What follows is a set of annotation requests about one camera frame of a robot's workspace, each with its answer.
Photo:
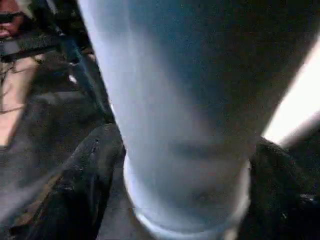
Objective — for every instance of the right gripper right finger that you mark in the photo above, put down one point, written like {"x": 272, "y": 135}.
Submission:
{"x": 282, "y": 195}

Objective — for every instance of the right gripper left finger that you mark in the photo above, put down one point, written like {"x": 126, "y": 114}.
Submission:
{"x": 80, "y": 180}

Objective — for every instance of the white plastic table top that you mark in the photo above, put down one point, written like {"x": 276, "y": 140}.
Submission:
{"x": 295, "y": 105}

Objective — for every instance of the white plastic table leg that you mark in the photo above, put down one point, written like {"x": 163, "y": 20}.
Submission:
{"x": 175, "y": 100}

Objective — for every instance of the pink fabric object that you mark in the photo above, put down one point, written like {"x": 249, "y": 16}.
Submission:
{"x": 10, "y": 27}

